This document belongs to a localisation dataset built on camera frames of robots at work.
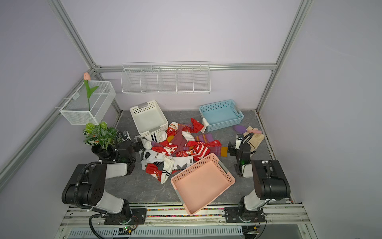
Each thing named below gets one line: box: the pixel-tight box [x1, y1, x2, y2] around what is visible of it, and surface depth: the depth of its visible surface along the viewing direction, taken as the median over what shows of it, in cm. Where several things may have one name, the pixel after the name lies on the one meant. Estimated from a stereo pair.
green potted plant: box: [82, 120, 123, 162], surface depth 78 cm
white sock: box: [181, 130, 195, 142], surface depth 104 cm
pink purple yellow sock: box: [207, 139, 228, 158], surface depth 99 cm
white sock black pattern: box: [139, 148, 166, 171], surface depth 91 cm
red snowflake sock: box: [182, 118, 204, 133], surface depth 107 cm
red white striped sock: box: [176, 140, 211, 162], surface depth 95 cm
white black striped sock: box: [137, 130, 168, 143], surface depth 103 cm
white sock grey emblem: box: [173, 155, 194, 171], surface depth 91 cm
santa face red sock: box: [167, 121, 179, 139], surface depth 107 cm
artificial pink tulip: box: [83, 72, 99, 112], surface depth 85 cm
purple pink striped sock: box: [194, 133, 215, 143], surface depth 105 cm
